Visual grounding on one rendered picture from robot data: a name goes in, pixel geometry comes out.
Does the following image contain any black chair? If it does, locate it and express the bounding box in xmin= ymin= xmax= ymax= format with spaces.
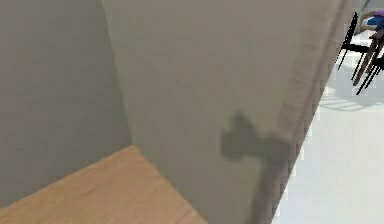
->
xmin=335 ymin=11 xmax=371 ymax=81
xmin=355 ymin=39 xmax=384 ymax=96

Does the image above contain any brown wooden table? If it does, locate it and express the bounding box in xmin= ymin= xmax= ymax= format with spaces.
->
xmin=352 ymin=29 xmax=384 ymax=87

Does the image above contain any blue round object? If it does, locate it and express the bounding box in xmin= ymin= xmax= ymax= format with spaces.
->
xmin=366 ymin=16 xmax=384 ymax=32

